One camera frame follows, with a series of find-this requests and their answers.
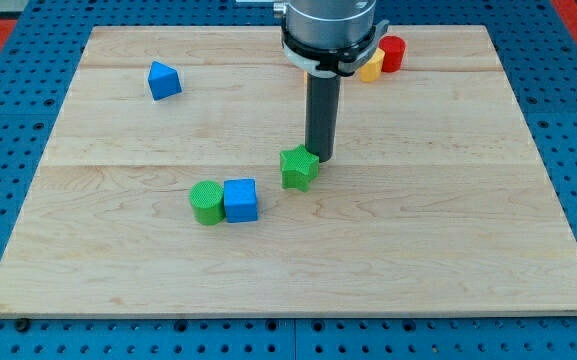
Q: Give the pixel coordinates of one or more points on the wooden board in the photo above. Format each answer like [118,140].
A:
[435,203]

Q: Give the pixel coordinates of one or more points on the blue triangle block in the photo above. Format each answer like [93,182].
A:
[163,81]

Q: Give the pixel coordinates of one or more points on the green star block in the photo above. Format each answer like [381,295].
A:
[298,168]

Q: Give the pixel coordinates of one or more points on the blue cube block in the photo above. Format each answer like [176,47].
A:
[240,200]

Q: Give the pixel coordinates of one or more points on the green cylinder block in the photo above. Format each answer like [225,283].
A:
[207,202]

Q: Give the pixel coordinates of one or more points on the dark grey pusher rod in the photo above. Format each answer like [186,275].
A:
[322,98]

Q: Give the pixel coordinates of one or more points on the yellow block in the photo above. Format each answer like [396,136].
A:
[372,69]

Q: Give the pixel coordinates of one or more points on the red cylinder block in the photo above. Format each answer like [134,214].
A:
[394,48]

